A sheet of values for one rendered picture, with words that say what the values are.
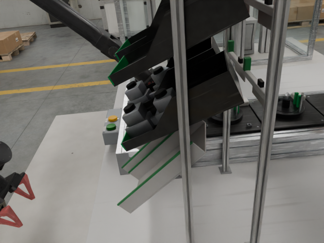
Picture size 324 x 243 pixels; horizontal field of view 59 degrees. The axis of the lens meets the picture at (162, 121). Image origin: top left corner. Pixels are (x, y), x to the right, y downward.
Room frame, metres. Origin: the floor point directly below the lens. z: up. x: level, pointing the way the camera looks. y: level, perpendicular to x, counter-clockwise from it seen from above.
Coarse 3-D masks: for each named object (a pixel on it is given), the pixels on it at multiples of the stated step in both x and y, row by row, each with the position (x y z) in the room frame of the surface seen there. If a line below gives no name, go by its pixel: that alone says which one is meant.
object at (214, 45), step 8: (208, 40) 0.77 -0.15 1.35; (192, 48) 0.78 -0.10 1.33; (200, 48) 0.78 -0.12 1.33; (208, 48) 0.77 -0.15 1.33; (216, 48) 0.72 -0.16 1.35; (192, 56) 0.78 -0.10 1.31; (200, 56) 0.65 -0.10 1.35; (208, 56) 0.65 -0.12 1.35; (168, 64) 0.79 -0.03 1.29; (192, 64) 0.65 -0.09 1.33; (168, 72) 0.67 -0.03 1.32; (168, 80) 0.67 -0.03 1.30; (152, 88) 0.80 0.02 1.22; (160, 88) 0.67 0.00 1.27; (168, 88) 0.67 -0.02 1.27; (144, 104) 0.68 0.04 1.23; (152, 104) 0.67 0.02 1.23
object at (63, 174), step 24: (72, 120) 1.32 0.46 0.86; (96, 120) 1.29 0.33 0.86; (48, 144) 1.11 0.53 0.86; (72, 144) 1.09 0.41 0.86; (96, 144) 1.07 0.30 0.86; (48, 168) 0.93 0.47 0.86; (72, 168) 0.92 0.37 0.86; (96, 168) 0.90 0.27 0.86; (48, 192) 0.79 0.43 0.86; (72, 192) 0.78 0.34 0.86; (24, 216) 0.69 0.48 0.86; (48, 216) 0.68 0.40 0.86; (72, 216) 0.67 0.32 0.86; (0, 240) 0.60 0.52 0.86; (24, 240) 0.59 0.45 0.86; (48, 240) 0.58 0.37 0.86; (72, 240) 0.58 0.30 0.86
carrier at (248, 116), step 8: (248, 104) 1.09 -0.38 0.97; (232, 112) 1.01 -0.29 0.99; (240, 112) 1.00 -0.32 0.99; (248, 112) 1.03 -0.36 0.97; (208, 120) 1.00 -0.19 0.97; (216, 120) 0.96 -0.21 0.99; (232, 120) 0.95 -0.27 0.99; (240, 120) 0.96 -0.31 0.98; (248, 120) 0.97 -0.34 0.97; (256, 120) 0.96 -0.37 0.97; (208, 128) 0.94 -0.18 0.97; (216, 128) 0.93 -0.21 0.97; (232, 128) 0.92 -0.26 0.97; (240, 128) 0.92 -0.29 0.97; (248, 128) 0.91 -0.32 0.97; (256, 128) 0.90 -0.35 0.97; (208, 136) 0.89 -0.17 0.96
